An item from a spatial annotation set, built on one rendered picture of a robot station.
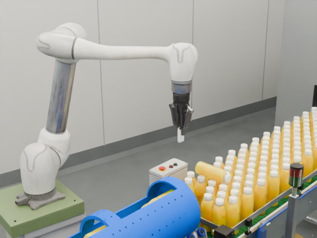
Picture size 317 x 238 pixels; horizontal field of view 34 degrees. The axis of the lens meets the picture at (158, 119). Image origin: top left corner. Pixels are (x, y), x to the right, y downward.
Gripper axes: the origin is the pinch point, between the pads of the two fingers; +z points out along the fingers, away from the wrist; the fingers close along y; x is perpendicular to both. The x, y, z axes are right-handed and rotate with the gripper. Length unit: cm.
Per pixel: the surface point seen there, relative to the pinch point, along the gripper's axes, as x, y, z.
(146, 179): -150, 172, 143
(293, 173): -36, -38, 20
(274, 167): -60, -15, 34
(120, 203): -103, 157, 143
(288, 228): -37, -38, 51
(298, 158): -78, -18, 34
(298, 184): -37, -41, 25
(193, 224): 9.4, -16.1, 35.7
